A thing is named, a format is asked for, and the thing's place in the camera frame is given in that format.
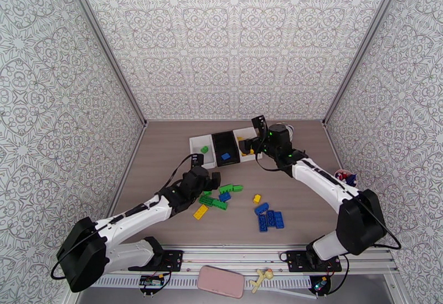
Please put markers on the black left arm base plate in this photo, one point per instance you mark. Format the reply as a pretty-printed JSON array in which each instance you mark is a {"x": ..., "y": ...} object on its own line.
[{"x": 173, "y": 259}]

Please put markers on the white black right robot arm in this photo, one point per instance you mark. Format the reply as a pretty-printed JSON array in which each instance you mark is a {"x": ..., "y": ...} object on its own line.
[{"x": 322, "y": 185}]

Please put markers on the white plastic container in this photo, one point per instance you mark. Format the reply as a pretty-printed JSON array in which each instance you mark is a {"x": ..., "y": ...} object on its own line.
[
  {"x": 197, "y": 145},
  {"x": 245, "y": 135}
]

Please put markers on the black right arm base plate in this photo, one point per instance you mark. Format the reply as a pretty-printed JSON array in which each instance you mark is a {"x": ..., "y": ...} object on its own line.
[{"x": 294, "y": 259}]

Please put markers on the small circuit board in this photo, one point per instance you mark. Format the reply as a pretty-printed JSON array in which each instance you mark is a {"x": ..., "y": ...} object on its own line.
[
  {"x": 151, "y": 281},
  {"x": 320, "y": 284}
]

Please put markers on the aluminium mounting rail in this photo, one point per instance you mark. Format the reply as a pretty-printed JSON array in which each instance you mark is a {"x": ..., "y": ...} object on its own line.
[{"x": 235, "y": 258}]

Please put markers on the black plastic container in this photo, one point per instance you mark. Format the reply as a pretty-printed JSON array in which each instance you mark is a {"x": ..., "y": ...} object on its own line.
[{"x": 221, "y": 140}]

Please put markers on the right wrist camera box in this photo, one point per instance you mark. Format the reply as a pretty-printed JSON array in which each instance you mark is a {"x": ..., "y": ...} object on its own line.
[{"x": 259, "y": 123}]

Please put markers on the long yellow lego brick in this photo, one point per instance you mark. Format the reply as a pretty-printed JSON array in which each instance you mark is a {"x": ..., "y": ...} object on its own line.
[{"x": 200, "y": 212}]

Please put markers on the white alarm clock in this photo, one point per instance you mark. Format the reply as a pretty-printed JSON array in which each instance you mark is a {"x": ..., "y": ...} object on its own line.
[{"x": 291, "y": 130}]

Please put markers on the blue pen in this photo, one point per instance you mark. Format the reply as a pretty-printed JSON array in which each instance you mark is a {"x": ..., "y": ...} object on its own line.
[{"x": 351, "y": 178}]

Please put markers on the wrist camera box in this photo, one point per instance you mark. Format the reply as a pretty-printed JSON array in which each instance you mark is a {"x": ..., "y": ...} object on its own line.
[
  {"x": 259, "y": 123},
  {"x": 197, "y": 160}
]

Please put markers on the pink pen cup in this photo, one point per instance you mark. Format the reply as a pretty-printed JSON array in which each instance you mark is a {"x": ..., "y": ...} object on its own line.
[{"x": 337, "y": 179}]

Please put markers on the red pen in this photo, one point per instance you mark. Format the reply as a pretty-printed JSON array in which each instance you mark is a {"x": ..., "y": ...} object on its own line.
[{"x": 341, "y": 175}]

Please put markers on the pale yellow toy figure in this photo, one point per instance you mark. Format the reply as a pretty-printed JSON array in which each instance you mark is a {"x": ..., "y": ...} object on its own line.
[{"x": 262, "y": 277}]

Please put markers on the aluminium frame post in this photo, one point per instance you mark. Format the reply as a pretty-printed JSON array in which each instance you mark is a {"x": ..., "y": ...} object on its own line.
[
  {"x": 363, "y": 47},
  {"x": 103, "y": 43}
]

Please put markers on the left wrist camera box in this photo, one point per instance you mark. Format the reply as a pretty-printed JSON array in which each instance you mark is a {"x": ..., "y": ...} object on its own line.
[{"x": 197, "y": 160}]

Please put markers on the pink phone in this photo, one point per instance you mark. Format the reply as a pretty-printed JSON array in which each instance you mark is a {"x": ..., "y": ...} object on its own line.
[{"x": 219, "y": 281}]

